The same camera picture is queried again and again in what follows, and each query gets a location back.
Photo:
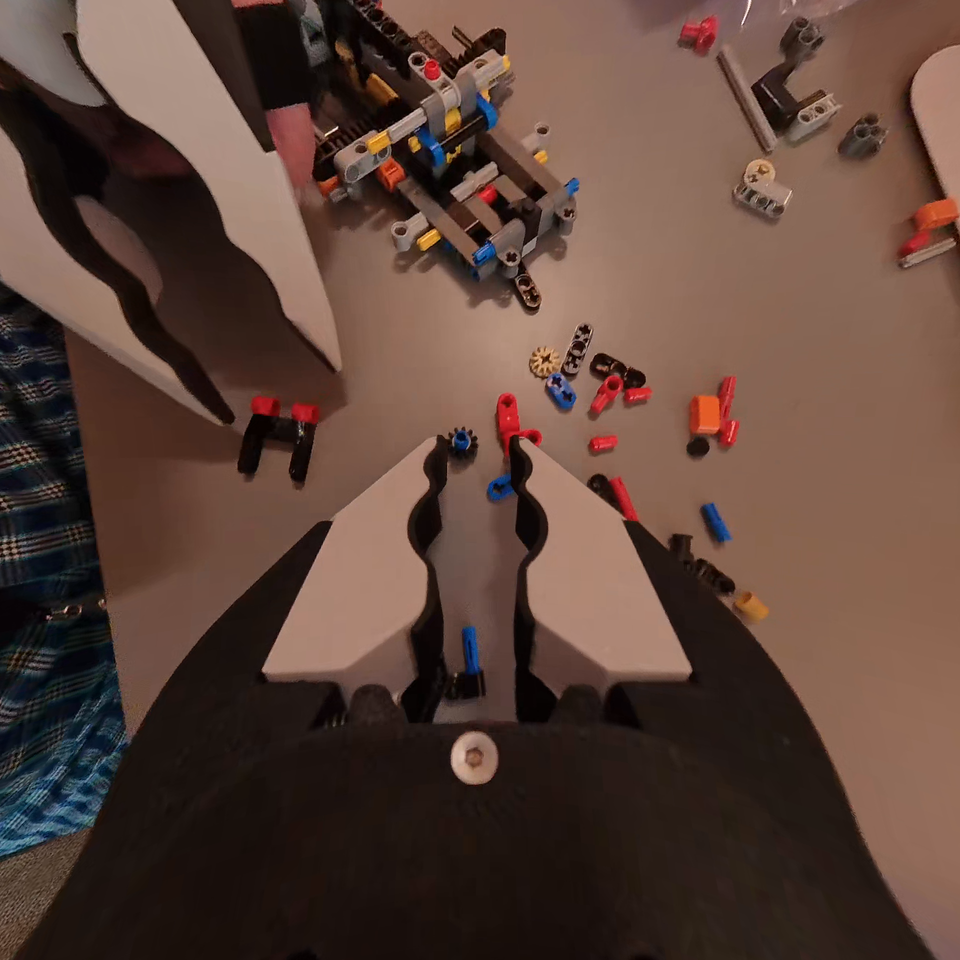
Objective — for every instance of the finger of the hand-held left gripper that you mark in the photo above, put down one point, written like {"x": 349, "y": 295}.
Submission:
{"x": 240, "y": 195}
{"x": 45, "y": 247}

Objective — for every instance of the short grey lego axle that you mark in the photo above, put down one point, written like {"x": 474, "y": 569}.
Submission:
{"x": 930, "y": 253}

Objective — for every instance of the multicoloured lego vehicle chassis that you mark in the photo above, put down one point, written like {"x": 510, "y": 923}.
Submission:
{"x": 442, "y": 97}

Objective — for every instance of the black lego gear with blue pin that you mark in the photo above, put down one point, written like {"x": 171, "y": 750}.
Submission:
{"x": 463, "y": 441}

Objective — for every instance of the blue lego pin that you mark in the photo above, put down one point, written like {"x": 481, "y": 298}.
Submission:
{"x": 716, "y": 523}

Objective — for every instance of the tan lego gear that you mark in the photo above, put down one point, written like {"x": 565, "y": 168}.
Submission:
{"x": 541, "y": 361}

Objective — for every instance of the red lego connector with stem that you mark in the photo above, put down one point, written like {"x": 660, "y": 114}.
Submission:
{"x": 605, "y": 394}

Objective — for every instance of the dark grey lego connector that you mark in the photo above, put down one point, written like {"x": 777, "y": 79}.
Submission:
{"x": 862, "y": 135}
{"x": 802, "y": 34}

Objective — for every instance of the black lego connector with blue pin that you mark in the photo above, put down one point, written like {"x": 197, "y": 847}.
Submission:
{"x": 469, "y": 645}

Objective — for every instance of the tan round lego bush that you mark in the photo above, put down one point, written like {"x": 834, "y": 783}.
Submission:
{"x": 759, "y": 171}

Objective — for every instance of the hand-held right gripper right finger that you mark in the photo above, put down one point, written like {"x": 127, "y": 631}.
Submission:
{"x": 592, "y": 585}

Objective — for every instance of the black L-shaped lego piece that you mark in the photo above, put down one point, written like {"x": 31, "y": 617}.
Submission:
{"x": 772, "y": 94}

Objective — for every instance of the red lego axle connector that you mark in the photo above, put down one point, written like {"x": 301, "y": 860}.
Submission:
{"x": 508, "y": 411}
{"x": 527, "y": 437}

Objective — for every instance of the black U-shaped lego bracket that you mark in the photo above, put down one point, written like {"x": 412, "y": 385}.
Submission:
{"x": 277, "y": 430}

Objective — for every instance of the orange lego connector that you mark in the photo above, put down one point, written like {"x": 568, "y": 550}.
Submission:
{"x": 936, "y": 214}

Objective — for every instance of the person's left hand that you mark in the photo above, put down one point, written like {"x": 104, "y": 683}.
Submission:
{"x": 291, "y": 142}

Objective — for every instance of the orange lego block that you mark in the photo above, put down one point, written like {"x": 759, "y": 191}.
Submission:
{"x": 705, "y": 415}

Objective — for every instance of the person's plaid shirt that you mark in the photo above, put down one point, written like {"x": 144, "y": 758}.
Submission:
{"x": 45, "y": 487}

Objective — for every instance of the blue thin lego liftarm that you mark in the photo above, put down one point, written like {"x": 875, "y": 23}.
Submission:
{"x": 499, "y": 487}
{"x": 561, "y": 391}

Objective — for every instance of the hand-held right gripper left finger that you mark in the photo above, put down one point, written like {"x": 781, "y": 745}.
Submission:
{"x": 352, "y": 585}

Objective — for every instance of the small red lego pin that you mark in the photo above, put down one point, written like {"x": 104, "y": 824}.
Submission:
{"x": 699, "y": 34}
{"x": 264, "y": 406}
{"x": 915, "y": 242}
{"x": 637, "y": 394}
{"x": 602, "y": 443}
{"x": 728, "y": 433}

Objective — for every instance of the short light grey lego beam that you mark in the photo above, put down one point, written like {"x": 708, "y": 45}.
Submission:
{"x": 814, "y": 114}

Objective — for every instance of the long red lego pin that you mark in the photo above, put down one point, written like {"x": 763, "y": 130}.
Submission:
{"x": 726, "y": 391}

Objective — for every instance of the black thin lego liftarm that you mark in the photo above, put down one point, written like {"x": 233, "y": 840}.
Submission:
{"x": 577, "y": 349}
{"x": 617, "y": 367}
{"x": 527, "y": 289}
{"x": 600, "y": 484}

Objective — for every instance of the red lego axle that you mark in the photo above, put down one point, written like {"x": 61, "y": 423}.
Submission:
{"x": 624, "y": 500}

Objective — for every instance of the light grey three-hole lego beam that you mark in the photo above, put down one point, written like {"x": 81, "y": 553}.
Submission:
{"x": 763, "y": 196}

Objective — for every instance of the yellow lego bush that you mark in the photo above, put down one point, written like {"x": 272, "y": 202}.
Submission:
{"x": 752, "y": 606}

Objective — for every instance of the black round lego piece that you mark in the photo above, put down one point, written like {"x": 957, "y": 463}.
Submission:
{"x": 697, "y": 448}

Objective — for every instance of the white book stand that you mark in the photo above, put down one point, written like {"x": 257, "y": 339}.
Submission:
{"x": 941, "y": 112}

